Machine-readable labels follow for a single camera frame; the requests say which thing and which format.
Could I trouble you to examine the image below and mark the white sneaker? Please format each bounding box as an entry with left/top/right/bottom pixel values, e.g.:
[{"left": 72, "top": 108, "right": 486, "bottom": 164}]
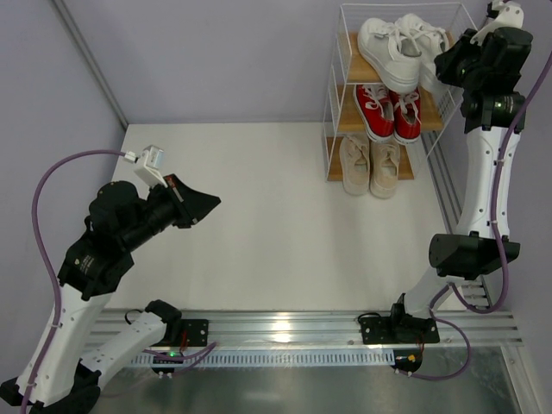
[
  {"left": 357, "top": 18, "right": 422, "bottom": 94},
  {"left": 395, "top": 13, "right": 451, "bottom": 95}
]

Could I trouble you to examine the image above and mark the red canvas sneaker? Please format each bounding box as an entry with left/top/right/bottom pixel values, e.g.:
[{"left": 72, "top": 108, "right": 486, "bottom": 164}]
[
  {"left": 389, "top": 88, "right": 421, "bottom": 146},
  {"left": 353, "top": 84, "right": 394, "bottom": 143}
]

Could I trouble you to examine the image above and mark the beige sneaker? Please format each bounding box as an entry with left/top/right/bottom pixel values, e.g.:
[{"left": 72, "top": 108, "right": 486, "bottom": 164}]
[
  {"left": 369, "top": 141, "right": 400, "bottom": 199},
  {"left": 339, "top": 135, "right": 371, "bottom": 196}
]

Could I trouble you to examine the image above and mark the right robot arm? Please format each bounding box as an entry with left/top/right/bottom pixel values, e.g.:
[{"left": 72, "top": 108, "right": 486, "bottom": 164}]
[{"left": 385, "top": 27, "right": 533, "bottom": 342}]

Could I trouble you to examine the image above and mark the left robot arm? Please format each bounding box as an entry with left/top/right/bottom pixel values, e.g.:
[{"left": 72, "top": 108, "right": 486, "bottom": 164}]
[{"left": 1, "top": 174, "right": 221, "bottom": 413}]

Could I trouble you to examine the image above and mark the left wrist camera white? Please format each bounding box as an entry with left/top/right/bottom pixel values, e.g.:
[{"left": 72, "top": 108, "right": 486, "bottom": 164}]
[{"left": 123, "top": 145, "right": 167, "bottom": 188}]

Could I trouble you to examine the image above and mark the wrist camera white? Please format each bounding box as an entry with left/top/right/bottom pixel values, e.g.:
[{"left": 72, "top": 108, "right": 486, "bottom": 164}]
[
  {"left": 470, "top": 0, "right": 524, "bottom": 46},
  {"left": 123, "top": 145, "right": 167, "bottom": 188}
]

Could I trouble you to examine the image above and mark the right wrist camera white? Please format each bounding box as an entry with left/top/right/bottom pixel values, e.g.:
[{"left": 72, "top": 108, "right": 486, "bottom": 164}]
[{"left": 470, "top": 0, "right": 524, "bottom": 46}]

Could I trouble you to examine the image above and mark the white wire wooden shoe shelf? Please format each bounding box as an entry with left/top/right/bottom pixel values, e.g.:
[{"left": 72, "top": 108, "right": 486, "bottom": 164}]
[{"left": 323, "top": 3, "right": 474, "bottom": 183}]

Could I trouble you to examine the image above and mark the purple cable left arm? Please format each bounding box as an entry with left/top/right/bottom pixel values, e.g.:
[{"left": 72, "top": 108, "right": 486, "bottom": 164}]
[{"left": 19, "top": 148, "right": 130, "bottom": 414}]

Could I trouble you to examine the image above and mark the black base plate left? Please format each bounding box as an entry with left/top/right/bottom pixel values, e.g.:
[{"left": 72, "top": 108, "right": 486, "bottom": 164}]
[{"left": 160, "top": 319, "right": 210, "bottom": 348}]

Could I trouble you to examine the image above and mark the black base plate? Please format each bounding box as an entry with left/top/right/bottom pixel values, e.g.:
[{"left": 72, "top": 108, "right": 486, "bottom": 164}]
[
  {"left": 160, "top": 319, "right": 210, "bottom": 348},
  {"left": 359, "top": 315, "right": 440, "bottom": 345}
]

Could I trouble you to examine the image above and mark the aluminium rail front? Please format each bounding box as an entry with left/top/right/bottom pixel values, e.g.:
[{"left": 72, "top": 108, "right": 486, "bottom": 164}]
[{"left": 84, "top": 309, "right": 525, "bottom": 351}]

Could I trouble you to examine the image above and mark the aluminium rail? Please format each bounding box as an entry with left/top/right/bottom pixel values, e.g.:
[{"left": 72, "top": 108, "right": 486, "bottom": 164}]
[
  {"left": 84, "top": 309, "right": 525, "bottom": 351},
  {"left": 420, "top": 129, "right": 492, "bottom": 307}
]

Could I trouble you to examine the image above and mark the white slotted cable duct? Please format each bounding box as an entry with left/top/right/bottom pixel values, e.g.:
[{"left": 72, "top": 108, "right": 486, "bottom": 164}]
[{"left": 129, "top": 348, "right": 395, "bottom": 369}]

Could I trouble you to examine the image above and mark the aluminium corner post left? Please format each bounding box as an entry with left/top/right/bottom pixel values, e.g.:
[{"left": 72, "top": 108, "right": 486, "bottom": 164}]
[{"left": 49, "top": 0, "right": 129, "bottom": 130}]

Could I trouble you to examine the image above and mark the aluminium rail right side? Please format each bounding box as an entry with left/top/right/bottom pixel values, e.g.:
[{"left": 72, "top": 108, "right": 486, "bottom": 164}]
[{"left": 420, "top": 129, "right": 492, "bottom": 307}]

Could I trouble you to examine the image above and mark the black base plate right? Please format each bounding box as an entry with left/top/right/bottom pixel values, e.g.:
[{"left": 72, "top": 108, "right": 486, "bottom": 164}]
[{"left": 359, "top": 315, "right": 440, "bottom": 345}]

